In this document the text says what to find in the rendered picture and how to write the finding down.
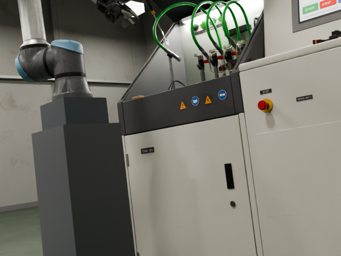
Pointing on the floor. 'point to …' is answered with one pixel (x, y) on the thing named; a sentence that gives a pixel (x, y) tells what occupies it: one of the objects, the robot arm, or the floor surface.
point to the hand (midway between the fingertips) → (136, 21)
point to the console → (296, 139)
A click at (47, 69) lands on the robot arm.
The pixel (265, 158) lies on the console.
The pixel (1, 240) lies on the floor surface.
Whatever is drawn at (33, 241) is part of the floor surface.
